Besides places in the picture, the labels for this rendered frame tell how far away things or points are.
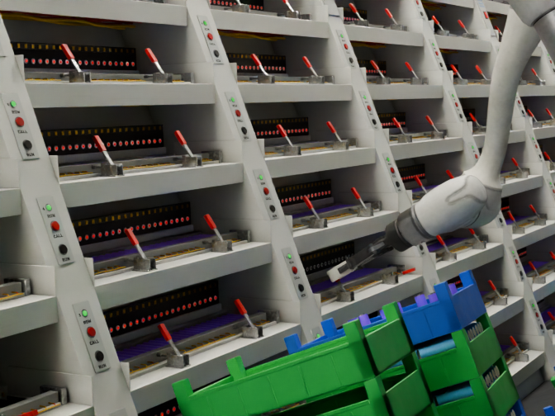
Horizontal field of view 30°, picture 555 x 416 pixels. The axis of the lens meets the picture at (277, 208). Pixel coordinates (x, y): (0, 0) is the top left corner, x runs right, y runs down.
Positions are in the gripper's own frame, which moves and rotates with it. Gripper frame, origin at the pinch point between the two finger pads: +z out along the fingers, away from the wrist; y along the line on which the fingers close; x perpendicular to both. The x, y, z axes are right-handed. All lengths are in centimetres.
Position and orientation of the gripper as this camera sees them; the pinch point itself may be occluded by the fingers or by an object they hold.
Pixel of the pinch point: (342, 270)
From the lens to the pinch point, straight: 256.9
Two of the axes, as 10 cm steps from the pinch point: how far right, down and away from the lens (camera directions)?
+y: 5.1, -1.0, 8.5
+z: -7.3, 4.8, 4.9
